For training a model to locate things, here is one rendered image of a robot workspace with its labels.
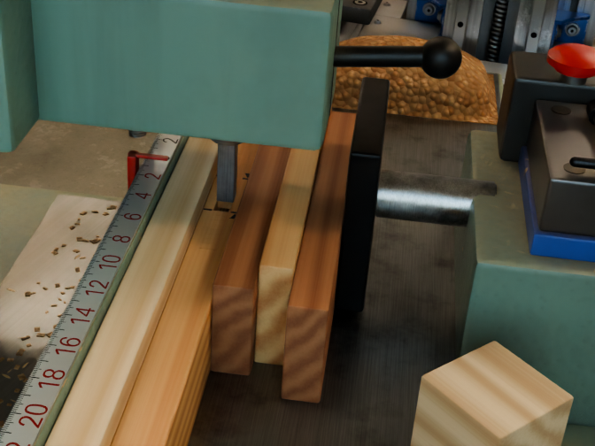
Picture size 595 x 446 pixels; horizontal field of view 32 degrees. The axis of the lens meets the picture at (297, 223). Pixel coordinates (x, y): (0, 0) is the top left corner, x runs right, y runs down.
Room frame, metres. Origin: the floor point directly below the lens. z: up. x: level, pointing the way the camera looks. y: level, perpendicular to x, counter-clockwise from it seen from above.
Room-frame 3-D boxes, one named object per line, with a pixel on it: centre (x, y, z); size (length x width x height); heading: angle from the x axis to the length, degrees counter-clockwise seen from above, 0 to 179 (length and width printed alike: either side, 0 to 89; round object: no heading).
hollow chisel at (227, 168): (0.47, 0.04, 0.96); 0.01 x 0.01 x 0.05; 85
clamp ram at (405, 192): (0.47, -0.06, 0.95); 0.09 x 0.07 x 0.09; 175
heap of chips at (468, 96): (0.71, -0.07, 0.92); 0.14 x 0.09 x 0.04; 85
